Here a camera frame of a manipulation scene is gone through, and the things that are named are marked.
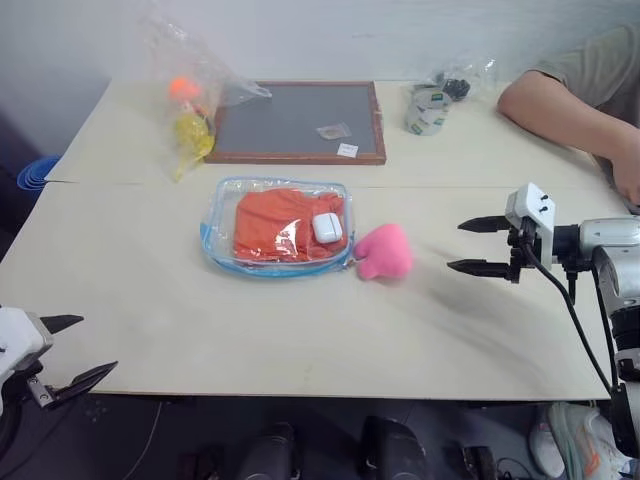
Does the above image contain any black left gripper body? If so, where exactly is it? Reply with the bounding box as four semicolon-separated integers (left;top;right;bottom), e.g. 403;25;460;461
0;352;56;417

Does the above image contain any clear bag of black parts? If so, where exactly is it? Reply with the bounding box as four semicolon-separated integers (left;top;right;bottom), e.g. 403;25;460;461
428;56;499;105

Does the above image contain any stack of clear tape rolls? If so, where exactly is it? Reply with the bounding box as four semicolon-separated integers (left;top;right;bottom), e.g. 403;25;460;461
403;84;451;137

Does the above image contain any white sneaker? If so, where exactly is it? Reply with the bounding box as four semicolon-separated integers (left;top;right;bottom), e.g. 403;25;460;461
528;401;617;480

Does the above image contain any wooden-framed chalkboard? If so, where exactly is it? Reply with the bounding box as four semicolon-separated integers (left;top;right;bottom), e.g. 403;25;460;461
203;80;388;167

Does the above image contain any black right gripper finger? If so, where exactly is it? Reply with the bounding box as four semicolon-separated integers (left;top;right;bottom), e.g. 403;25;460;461
457;214;512;235
446;258;517;282

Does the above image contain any blue round object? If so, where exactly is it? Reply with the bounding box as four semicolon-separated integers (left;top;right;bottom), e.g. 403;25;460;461
16;155;62;193

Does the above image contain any orange toy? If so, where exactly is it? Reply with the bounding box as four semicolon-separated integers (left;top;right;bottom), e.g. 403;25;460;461
168;74;202;102

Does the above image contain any small clear plastic packet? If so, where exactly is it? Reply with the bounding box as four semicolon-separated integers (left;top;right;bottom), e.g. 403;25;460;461
315;122;352;140

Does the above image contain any dark rounded shape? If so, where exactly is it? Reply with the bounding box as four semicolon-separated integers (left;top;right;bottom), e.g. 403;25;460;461
238;421;297;480
358;414;427;480

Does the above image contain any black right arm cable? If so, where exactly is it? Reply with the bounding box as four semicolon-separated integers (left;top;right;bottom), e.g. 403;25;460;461
522;238;619;401

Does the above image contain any white earbuds case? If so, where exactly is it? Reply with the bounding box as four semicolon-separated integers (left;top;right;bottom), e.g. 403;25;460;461
311;212;341;246

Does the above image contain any person's hand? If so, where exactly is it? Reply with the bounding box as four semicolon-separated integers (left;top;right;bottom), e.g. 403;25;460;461
609;148;640;207

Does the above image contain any clear zip pouch blue trim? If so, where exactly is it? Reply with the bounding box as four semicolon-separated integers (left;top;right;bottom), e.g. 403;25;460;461
199;175;358;276

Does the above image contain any orange cloth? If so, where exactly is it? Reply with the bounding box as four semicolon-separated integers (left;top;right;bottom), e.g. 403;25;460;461
233;188;347;263

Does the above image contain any pink plush toy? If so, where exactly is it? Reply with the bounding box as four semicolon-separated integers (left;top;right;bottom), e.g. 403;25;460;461
355;223;415;283

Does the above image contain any yellow toy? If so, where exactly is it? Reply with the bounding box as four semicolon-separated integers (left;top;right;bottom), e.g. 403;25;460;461
171;113;217;182

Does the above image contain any person's grey shirt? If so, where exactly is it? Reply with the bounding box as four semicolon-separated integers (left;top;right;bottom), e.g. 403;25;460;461
533;21;640;109

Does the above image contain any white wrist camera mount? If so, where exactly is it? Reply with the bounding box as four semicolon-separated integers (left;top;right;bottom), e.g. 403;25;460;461
0;305;54;397
504;182;558;269

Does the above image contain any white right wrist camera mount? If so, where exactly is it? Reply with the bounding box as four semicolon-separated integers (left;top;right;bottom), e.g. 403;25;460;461
504;182;558;269

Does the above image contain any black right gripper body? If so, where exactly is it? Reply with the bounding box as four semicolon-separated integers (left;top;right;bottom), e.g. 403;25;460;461
505;218;542;285

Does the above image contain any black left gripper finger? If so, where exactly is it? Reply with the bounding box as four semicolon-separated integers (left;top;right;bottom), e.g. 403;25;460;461
39;314;86;338
49;360;120;406

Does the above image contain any large clear plastic bag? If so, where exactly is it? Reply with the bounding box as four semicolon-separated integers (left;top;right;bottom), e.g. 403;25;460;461
136;11;274;184

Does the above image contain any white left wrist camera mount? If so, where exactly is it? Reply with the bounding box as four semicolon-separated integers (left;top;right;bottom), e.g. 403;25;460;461
0;305;54;397

